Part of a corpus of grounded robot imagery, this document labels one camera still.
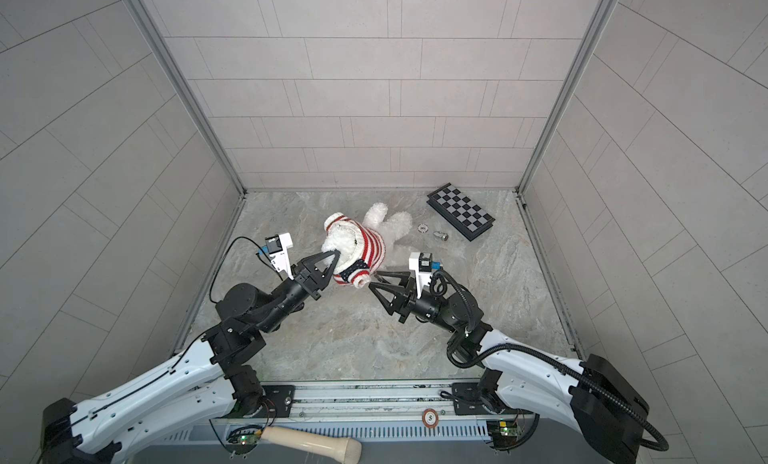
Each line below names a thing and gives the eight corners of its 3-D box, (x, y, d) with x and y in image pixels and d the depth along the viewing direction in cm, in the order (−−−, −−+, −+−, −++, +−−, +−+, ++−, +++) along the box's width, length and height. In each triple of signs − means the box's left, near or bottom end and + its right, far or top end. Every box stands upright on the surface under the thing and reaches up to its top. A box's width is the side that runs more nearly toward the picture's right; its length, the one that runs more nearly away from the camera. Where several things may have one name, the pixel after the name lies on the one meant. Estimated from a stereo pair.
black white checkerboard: (470, 242, 104) (472, 236, 101) (425, 201, 116) (426, 195, 113) (493, 225, 109) (496, 218, 106) (447, 188, 121) (449, 181, 118)
